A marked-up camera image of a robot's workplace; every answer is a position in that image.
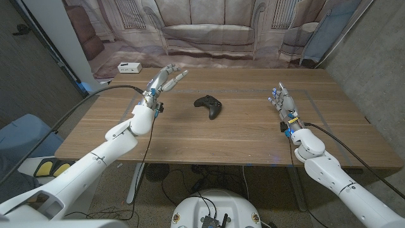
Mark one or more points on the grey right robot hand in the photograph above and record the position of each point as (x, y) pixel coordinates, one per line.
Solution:
(288, 106)

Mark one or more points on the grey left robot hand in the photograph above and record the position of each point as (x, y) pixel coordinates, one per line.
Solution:
(158, 82)

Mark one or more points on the black game controller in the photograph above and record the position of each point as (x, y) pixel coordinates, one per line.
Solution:
(212, 106)

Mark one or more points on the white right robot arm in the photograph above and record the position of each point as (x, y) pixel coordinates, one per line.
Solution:
(332, 174)

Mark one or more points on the white robot shoulder cover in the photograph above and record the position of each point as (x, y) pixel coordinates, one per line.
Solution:
(63, 224)

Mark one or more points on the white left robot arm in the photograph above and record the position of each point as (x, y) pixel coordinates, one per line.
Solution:
(95, 164)

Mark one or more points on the white power outlet box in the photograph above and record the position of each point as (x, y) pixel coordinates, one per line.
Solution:
(129, 67)

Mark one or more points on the printed sofa room backdrop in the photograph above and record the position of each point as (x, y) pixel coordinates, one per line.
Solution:
(209, 31)

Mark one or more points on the grey table leg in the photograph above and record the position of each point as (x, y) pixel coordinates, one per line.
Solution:
(297, 190)

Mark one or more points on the round black floor fan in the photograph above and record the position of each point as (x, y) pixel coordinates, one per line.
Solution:
(156, 172)

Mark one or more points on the white backdrop stand pole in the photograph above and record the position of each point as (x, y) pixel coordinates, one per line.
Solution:
(345, 33)

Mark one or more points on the white table leg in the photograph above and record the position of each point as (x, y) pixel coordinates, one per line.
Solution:
(136, 183)

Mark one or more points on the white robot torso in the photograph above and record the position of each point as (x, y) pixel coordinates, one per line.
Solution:
(228, 206)

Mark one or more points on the black yellow foot pedal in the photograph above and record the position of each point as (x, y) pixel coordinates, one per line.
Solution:
(53, 168)

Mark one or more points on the black computer board with antenna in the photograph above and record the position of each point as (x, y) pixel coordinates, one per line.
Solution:
(209, 222)

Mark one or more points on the blue grey chair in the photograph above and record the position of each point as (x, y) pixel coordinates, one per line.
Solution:
(25, 136)

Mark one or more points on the person leg in jeans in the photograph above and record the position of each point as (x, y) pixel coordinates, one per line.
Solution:
(19, 188)

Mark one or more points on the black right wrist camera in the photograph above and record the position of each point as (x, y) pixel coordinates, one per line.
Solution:
(283, 126)

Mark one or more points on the white wall panel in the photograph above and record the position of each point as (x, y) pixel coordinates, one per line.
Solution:
(60, 38)

